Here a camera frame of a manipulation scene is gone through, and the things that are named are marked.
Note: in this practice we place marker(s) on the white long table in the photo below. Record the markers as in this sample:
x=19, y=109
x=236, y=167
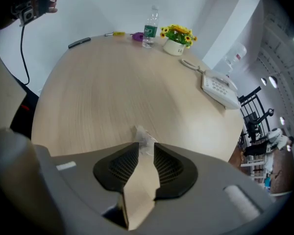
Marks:
x=253, y=164

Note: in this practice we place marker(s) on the clear water bottle green label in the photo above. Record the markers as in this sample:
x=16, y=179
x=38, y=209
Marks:
x=150, y=30

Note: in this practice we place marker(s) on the black office chair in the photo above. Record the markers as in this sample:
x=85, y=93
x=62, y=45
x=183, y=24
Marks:
x=256, y=125

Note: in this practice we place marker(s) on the black smartphone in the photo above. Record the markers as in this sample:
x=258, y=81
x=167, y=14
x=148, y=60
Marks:
x=79, y=42

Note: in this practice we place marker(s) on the large water dispenser bottle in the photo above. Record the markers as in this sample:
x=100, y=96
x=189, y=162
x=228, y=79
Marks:
x=236, y=54

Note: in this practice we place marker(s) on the sunflowers in white pot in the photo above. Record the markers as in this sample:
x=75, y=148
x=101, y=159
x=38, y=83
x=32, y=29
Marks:
x=177, y=39

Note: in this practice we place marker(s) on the white desk telephone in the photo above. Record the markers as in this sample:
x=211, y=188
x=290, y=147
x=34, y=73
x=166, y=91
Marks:
x=220, y=89

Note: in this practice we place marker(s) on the white water dispenser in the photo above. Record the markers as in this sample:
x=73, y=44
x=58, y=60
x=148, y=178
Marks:
x=223, y=68

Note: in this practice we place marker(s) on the brown paper piece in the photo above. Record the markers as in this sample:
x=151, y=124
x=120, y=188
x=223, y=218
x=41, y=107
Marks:
x=139, y=192

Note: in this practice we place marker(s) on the head-worn camera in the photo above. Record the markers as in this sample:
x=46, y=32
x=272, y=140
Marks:
x=27, y=15

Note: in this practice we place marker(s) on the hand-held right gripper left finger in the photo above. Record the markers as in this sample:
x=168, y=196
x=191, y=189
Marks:
x=88, y=180

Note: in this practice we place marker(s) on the small yellow box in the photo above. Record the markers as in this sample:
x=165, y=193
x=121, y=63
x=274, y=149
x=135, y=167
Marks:
x=118, y=33

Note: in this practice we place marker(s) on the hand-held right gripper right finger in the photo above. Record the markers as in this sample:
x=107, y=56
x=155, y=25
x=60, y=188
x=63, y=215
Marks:
x=198, y=185

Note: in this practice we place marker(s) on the round ceiling lamp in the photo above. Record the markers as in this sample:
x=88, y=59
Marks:
x=282, y=120
x=263, y=81
x=272, y=81

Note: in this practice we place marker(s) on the purple crumpled cloth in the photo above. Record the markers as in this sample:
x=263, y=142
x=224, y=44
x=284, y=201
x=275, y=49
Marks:
x=137, y=36

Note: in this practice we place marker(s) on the black metal railing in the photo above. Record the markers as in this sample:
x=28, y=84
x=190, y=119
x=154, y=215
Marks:
x=251, y=104

